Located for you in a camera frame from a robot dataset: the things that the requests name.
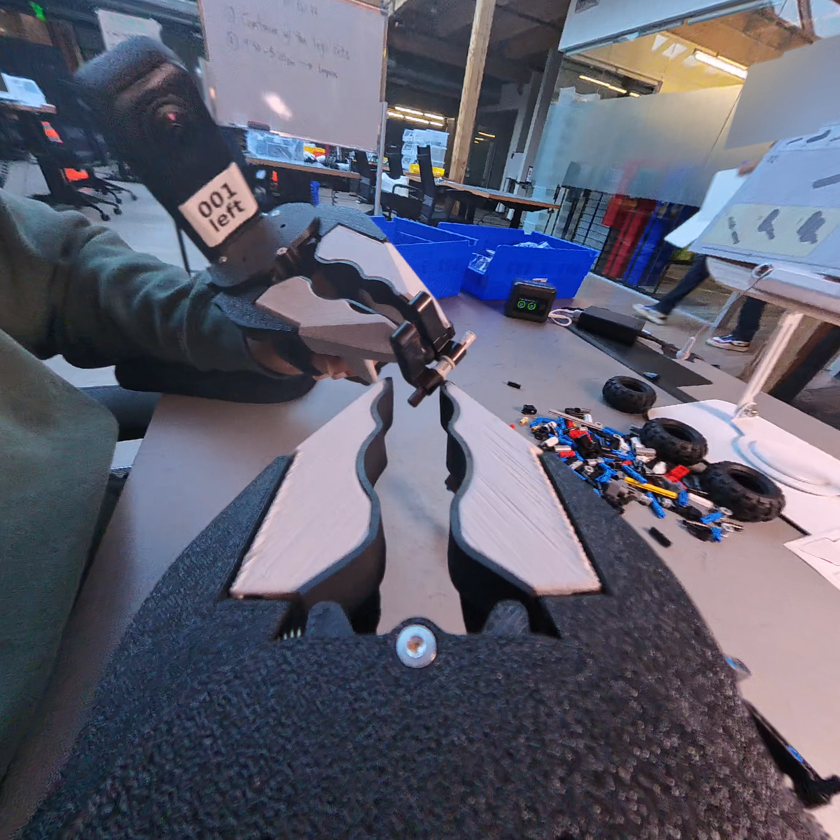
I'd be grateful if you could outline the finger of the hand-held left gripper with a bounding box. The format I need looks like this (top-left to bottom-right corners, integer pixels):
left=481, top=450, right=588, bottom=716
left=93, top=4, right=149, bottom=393
left=310, top=224, right=454, bottom=349
left=256, top=273, right=399, bottom=366

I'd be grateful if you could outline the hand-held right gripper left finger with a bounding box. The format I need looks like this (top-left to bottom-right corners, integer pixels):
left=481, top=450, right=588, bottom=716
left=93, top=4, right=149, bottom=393
left=230, top=378, right=395, bottom=618

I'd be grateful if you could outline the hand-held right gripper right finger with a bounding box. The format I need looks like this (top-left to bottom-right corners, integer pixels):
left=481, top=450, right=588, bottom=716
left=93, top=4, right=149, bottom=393
left=440, top=381, right=605, bottom=618

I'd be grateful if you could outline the pile of small building pieces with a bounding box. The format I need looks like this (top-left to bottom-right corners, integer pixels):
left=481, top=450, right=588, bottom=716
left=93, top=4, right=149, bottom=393
left=515, top=405, right=742, bottom=542

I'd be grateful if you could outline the building instruction booklet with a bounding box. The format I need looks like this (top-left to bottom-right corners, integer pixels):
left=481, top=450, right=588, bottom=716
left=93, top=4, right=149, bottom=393
left=663, top=125, right=840, bottom=277

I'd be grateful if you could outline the person's left forearm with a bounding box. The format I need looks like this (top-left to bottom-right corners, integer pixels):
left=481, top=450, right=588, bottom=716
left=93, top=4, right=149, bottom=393
left=0, top=191, right=309, bottom=382

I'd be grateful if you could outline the wooden background desk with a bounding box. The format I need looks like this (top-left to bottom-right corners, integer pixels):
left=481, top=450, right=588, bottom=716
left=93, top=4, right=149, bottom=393
left=243, top=151, right=382, bottom=191

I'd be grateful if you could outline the grey desk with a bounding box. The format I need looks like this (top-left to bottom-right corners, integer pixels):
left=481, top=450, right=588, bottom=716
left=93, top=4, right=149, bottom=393
left=0, top=269, right=840, bottom=840

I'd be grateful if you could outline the person's left hand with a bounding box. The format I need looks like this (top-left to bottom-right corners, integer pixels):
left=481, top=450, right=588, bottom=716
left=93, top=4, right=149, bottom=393
left=247, top=335, right=384, bottom=385

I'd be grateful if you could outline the black office chair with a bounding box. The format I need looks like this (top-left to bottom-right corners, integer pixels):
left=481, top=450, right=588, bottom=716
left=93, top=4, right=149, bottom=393
left=40, top=119, right=132, bottom=217

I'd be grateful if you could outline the white board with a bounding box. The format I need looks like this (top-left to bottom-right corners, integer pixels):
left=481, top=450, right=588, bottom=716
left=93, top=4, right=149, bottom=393
left=197, top=0, right=388, bottom=152

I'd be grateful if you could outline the wide blue storage bin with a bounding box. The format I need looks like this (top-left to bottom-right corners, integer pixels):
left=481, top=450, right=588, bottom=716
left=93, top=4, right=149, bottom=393
left=440, top=221, right=598, bottom=305

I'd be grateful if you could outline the black device green display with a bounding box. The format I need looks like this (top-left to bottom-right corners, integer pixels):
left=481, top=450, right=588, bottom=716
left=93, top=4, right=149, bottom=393
left=506, top=280, right=557, bottom=320

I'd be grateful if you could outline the black toy tyre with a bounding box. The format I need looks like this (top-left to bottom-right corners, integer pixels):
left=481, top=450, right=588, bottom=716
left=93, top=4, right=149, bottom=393
left=602, top=376, right=657, bottom=414
left=640, top=418, right=710, bottom=464
left=696, top=460, right=786, bottom=523

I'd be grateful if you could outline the wooden pillar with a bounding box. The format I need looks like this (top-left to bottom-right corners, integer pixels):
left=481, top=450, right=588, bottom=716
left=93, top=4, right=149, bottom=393
left=447, top=0, right=497, bottom=185

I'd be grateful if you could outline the black power adapter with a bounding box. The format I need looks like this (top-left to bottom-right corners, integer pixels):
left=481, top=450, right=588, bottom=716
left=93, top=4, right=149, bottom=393
left=571, top=305, right=710, bottom=388

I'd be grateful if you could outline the stack of coloured crates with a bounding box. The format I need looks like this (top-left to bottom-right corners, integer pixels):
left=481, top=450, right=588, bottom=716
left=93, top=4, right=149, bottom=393
left=598, top=195, right=697, bottom=283

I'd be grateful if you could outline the white book stand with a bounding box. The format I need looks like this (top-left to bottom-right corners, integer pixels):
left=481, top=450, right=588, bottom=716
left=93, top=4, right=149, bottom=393
left=650, top=256, right=840, bottom=532

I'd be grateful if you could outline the white sticker sheet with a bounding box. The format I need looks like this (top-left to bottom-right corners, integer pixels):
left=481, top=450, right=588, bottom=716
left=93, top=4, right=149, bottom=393
left=785, top=525, right=840, bottom=592

